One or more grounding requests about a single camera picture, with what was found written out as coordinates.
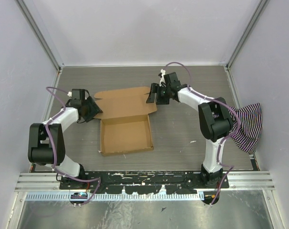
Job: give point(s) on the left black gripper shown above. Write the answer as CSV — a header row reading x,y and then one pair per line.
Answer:
x,y
95,109

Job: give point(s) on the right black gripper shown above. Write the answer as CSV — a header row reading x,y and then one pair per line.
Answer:
x,y
155,88

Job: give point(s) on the brown cardboard box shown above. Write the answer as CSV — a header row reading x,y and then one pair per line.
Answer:
x,y
125,122

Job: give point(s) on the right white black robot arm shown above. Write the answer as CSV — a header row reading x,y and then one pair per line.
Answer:
x,y
214,118

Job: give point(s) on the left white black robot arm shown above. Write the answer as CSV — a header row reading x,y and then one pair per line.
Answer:
x,y
46,145

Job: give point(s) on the striped purple cloth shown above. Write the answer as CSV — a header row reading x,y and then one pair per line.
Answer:
x,y
251,124

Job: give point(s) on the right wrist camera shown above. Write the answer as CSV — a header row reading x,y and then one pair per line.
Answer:
x,y
161,75

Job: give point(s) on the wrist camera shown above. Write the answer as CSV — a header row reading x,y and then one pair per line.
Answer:
x,y
78,94
161,75

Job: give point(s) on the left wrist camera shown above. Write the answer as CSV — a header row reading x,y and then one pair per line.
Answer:
x,y
78,94

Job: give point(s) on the white slotted cable duct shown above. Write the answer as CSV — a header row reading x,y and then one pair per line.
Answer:
x,y
71,196

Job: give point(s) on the aluminium front rail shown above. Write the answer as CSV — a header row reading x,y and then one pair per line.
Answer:
x,y
242,180

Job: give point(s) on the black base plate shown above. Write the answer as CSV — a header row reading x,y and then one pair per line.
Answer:
x,y
140,182

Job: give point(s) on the left aluminium corner post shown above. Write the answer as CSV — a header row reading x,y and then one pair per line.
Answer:
x,y
36,24

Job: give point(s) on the aluminium corner post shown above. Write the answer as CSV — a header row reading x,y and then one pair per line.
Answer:
x,y
36,24
247,31

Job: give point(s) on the right aluminium corner post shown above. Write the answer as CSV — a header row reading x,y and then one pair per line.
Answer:
x,y
247,31

